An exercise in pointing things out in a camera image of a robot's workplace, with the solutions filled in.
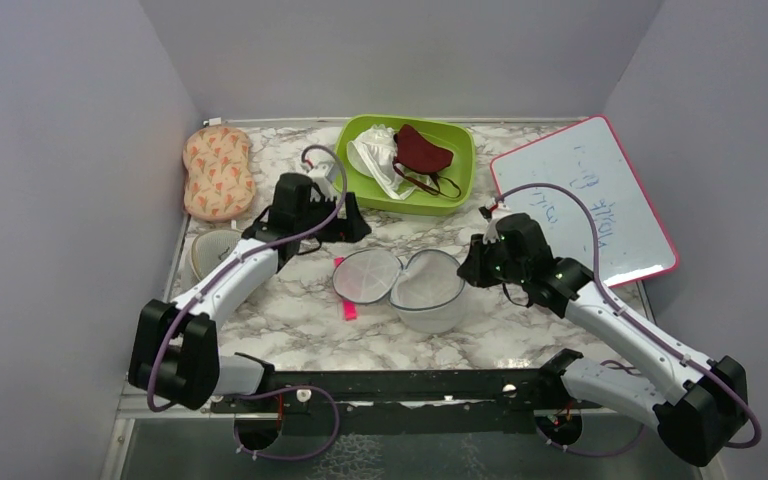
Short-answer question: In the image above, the green plastic tray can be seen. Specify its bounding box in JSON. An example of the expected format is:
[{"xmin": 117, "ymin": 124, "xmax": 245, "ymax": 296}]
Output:
[{"xmin": 335, "ymin": 114, "xmax": 477, "ymax": 216}]

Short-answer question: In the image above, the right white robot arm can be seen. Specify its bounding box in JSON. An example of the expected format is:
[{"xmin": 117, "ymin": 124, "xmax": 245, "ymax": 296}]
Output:
[{"xmin": 457, "ymin": 213, "xmax": 757, "ymax": 466}]

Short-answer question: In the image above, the round beige mesh bag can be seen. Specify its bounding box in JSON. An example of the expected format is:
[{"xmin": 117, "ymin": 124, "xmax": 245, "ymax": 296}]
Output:
[{"xmin": 179, "ymin": 229, "xmax": 242, "ymax": 290}]

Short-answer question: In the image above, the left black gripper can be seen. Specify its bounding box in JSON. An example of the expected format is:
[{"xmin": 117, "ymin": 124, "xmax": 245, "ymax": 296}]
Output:
[{"xmin": 295, "ymin": 189, "xmax": 370, "ymax": 242}]

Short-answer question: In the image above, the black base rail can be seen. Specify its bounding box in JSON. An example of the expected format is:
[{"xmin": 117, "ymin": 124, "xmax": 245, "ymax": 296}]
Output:
[{"xmin": 210, "ymin": 368, "xmax": 595, "ymax": 436}]

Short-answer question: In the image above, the purple cable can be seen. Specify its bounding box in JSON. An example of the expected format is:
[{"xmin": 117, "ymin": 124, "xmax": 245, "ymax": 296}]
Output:
[
  {"xmin": 145, "ymin": 144, "xmax": 351, "ymax": 464},
  {"xmin": 489, "ymin": 182, "xmax": 763, "ymax": 460}
]

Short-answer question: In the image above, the pink plastic clip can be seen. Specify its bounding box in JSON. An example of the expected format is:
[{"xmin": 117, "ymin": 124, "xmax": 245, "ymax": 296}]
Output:
[{"xmin": 332, "ymin": 257, "xmax": 358, "ymax": 321}]

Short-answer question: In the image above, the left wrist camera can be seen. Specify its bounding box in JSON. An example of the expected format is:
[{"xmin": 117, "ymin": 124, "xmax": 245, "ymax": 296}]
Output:
[{"xmin": 302, "ymin": 159, "xmax": 339, "ymax": 201}]

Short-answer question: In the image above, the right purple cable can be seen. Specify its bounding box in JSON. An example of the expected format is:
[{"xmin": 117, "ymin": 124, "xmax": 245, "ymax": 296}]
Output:
[{"xmin": 489, "ymin": 182, "xmax": 763, "ymax": 460}]

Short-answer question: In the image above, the white mesh laundry bag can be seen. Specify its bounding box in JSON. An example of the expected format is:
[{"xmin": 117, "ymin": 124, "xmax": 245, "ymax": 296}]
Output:
[{"xmin": 332, "ymin": 249, "xmax": 466, "ymax": 334}]

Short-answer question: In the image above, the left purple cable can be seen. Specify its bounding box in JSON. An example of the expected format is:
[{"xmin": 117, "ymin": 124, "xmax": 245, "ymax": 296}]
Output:
[{"xmin": 145, "ymin": 144, "xmax": 351, "ymax": 464}]

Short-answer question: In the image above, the dark red bra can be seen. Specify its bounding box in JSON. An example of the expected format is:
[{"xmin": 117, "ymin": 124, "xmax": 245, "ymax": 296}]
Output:
[{"xmin": 392, "ymin": 124, "xmax": 462, "ymax": 199}]

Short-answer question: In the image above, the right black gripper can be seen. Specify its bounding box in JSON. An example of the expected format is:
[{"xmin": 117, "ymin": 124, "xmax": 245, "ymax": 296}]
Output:
[{"xmin": 457, "ymin": 232, "xmax": 528, "ymax": 288}]

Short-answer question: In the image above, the pink framed whiteboard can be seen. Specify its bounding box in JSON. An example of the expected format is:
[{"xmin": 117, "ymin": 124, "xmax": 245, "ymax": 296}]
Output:
[{"xmin": 490, "ymin": 116, "xmax": 679, "ymax": 286}]

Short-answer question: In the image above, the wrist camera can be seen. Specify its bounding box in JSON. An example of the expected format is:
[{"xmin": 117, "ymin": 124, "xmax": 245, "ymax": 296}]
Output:
[
  {"xmin": 302, "ymin": 159, "xmax": 339, "ymax": 201},
  {"xmin": 479, "ymin": 202, "xmax": 512, "ymax": 245}
]

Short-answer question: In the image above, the floral orange pouch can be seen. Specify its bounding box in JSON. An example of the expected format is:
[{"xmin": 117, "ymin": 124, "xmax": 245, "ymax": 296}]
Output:
[{"xmin": 182, "ymin": 125, "xmax": 256, "ymax": 222}]

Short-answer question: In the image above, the white lace bra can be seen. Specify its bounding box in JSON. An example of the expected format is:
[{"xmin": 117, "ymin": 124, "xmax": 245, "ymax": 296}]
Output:
[{"xmin": 346, "ymin": 124, "xmax": 431, "ymax": 201}]

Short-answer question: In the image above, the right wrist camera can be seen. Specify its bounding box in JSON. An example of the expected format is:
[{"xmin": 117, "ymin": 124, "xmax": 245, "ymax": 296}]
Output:
[{"xmin": 479, "ymin": 202, "xmax": 512, "ymax": 245}]

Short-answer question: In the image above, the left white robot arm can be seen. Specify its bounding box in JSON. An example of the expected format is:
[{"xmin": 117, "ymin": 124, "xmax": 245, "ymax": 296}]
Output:
[{"xmin": 127, "ymin": 173, "xmax": 371, "ymax": 411}]

